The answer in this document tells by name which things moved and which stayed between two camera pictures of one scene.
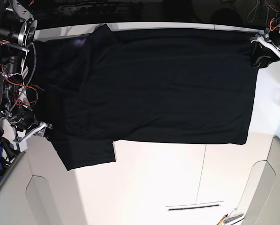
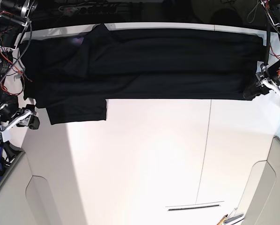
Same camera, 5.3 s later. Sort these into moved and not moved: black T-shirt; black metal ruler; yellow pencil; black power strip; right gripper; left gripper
Moved: black T-shirt; left gripper; right gripper
Not moved: black power strip; yellow pencil; black metal ruler
